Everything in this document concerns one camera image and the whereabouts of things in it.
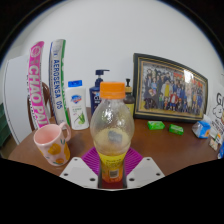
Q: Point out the dark blue pump bottle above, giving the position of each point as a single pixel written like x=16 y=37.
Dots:
x=95 y=96

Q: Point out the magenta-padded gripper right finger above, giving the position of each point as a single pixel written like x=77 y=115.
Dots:
x=146 y=170

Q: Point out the blue tissue pack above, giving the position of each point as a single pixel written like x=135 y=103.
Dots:
x=201 y=128

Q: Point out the white lotion bottle blue cap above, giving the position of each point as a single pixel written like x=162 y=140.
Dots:
x=77 y=106

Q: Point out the framed group photo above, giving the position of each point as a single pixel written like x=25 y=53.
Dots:
x=170 y=88

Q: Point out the pink shuttlecock tube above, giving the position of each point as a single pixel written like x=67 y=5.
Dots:
x=36 y=86

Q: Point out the amber pump bottle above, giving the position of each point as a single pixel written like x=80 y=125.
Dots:
x=129 y=100

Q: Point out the green crate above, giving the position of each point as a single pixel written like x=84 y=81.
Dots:
x=4 y=126

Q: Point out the small green packet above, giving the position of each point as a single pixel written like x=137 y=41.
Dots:
x=156 y=125
x=176 y=129

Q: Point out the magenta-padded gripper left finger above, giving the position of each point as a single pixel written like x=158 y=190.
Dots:
x=77 y=171

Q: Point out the white paper gift bag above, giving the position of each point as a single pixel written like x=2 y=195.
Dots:
x=218 y=106

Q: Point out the pink mug with orange print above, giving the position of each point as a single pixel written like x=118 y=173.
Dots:
x=51 y=146

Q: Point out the white and blue shuttlecock tube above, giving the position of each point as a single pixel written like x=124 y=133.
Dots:
x=58 y=83

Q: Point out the small patterned snack packet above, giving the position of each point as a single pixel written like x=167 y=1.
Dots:
x=215 y=141

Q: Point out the orange-capped juice drink bottle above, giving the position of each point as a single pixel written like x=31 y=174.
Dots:
x=111 y=133

